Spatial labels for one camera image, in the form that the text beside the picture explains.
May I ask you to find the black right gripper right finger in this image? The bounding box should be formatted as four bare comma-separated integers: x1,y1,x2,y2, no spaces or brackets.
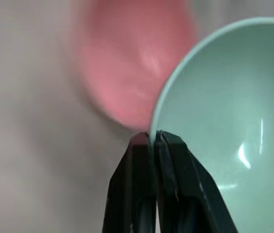
154,130,239,233

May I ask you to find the pink bowl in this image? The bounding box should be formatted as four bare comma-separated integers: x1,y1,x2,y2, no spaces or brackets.
73,0,198,133

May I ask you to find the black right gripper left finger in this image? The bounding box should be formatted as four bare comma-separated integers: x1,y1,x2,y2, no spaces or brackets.
102,132,157,233

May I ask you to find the green bowl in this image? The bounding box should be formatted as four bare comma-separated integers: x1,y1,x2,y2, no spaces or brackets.
150,16,274,233

